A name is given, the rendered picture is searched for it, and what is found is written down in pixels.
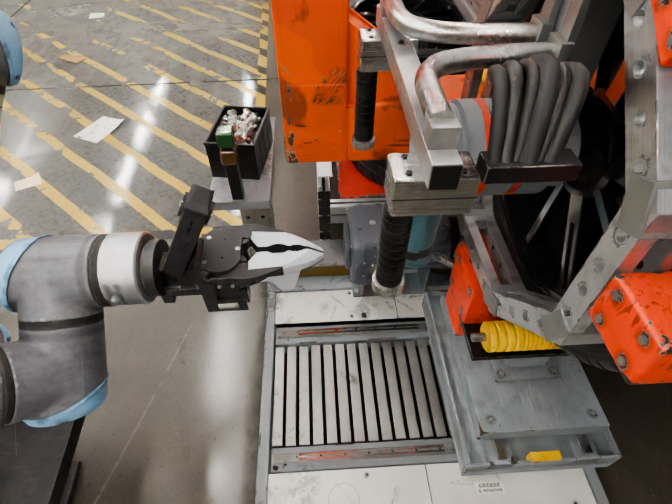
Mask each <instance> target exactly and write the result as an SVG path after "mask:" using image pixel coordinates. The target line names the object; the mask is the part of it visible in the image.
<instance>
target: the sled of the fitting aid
mask: <svg viewBox="0 0 672 504"><path fill-rule="evenodd" d="M442 292H448V290H428V291H425V294H424V298H423V302H422V308H423V313H424V317H425V321H426V325H427V330H428V334H429V338H430V343H431V347H432V351H433V356H434V360H435V364H436V369H437V373H438V377H439V381H440V386H441V390H442V394H443V399H444V403H445V407H446V412H447V416H448V420H449V425H450V429H451V433H452V437H453V442H454V446H455V450H456V455H457V459H458V463H459V468H460V472H461V476H470V475H485V474H501V473H517V472H533V471H548V470H564V469H580V468H595V467H608V466H609V465H611V464H612V463H614V462H615V461H617V460H618V459H620V458H621V457H622V455H621V453H620V450H619V448H618V446H617V444H616V442H615V440H614V438H613V436H612V434H611V431H610V429H609V427H608V428H607V429H605V430H604V431H603V432H601V433H586V434H570V435H553V436H537V437H520V438H504V439H487V440H477V438H476V434H475V431H474V427H473V423H472V420H471V416H470V412H469V408H468V405H467V401H466V397H465V393H464V390H463V386H462V382H461V379H460V375H459V371H458V367H457V364H456V360H455V356H454V352H453V349H452V345H451V341H450V337H449V334H448V330H447V326H446V323H445V319H444V315H443V311H442V308H441V304H440V298H441V295H442Z"/></svg>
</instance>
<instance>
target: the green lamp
mask: <svg viewBox="0 0 672 504"><path fill-rule="evenodd" d="M215 137H216V141H217V145H218V148H234V147H235V141H236V137H235V132H234V127H233V126H218V127H217V129H216V133H215Z"/></svg>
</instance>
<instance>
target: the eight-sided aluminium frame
mask: <svg viewBox="0 0 672 504"><path fill-rule="evenodd" d="M538 1H539V0H483V1H482V4H481V7H480V10H479V13H478V15H477V18H476V19H477V22H498V23H518V22H521V21H522V19H523V17H524V15H525V14H526V13H527V12H528V11H529V10H530V9H531V8H532V7H533V6H534V5H535V4H536V3H537V2H538ZM623 2H624V70H625V195H624V199H623V203H622V206H621V208H620V209H619V211H618V212H617V214H616V215H615V217H614V218H613V220H612V222H611V223H610V225H609V226H608V228H607V229H606V231H605V232H604V234H603V235H602V237H601V238H600V240H599V241H598V243H597V245H596V246H595V248H594V249H593V251H592V252H591V254H590V255H589V257H588V258H587V260H586V261H585V263H584V265H583V266H582V268H581V269H580V271H579V272H578V274H577V275H576V277H575V278H574V280H573V281H572V283H571V284H570V286H569V288H568V289H567V291H566V292H565V294H564V295H563V297H562V298H561V300H559V299H556V298H552V297H549V296H545V295H542V294H538V293H535V292H531V291H528V290H527V289H526V288H525V286H524V284H523V282H522V279H521V277H520V275H519V273H518V270H517V268H516V266H515V264H514V261H513V259H512V257H511V255H510V252H509V250H508V248H507V245H506V243H505V241H504V239H503V236H502V234H501V232H500V230H499V227H498V225H497V223H496V221H495V216H494V211H493V195H481V196H478V198H477V204H473V207H472V210H471V212H470V213H468V214H457V218H458V224H459V230H460V235H463V236H464V240H465V244H466V247H467V250H468V253H469V256H470V258H471V261H472V264H473V267H474V270H475V273H476V275H477V278H478V281H479V284H480V287H481V289H482V292H483V295H484V298H483V301H484V302H485V304H486V305H487V306H488V309H489V312H490V313H492V314H493V315H494V317H500V318H503V319H505V320H507V321H509V322H511V323H513V324H515V325H517V326H519V327H522V328H524V329H526V330H528V331H530V332H532V333H534V334H536V335H538V336H541V337H543V338H545V341H546V342H553V343H555V344H558V345H560V346H561V345H581V344H600V343H604V341H603V339H602V337H601V336H600V334H599V332H598V330H597V328H596V326H595V324H594V323H593V321H592V319H591V317H590V315H589V313H588V311H589V309H590V308H591V306H592V305H593V304H594V302H595V301H596V300H597V298H598V297H599V296H600V294H601V293H602V292H603V290H604V289H605V288H606V287H607V285H608V284H609V283H610V281H611V280H612V279H613V277H614V276H615V275H616V274H618V273H639V272H660V271H670V270H671V269H672V68H664V67H661V65H660V60H659V53H658V47H657V40H656V33H655V24H654V17H653V10H652V4H651V0H623ZM483 71H484V69H478V70H469V71H466V75H465V79H464V84H463V88H462V92H461V97H460V99H466V98H477V95H478V91H479V87H480V83H481V79H482V75H483ZM481 232H483V233H484V236H485V239H486V243H487V246H488V250H489V253H490V256H491V259H492V261H493V264H494V266H495V269H496V271H497V274H498V276H499V279H500V281H501V284H500V283H499V280H498V278H497V275H496V273H495V270H494V268H493V265H492V262H491V260H490V257H489V255H488V252H487V250H486V247H485V245H484V242H483V240H482V237H481V235H480V233H481Z"/></svg>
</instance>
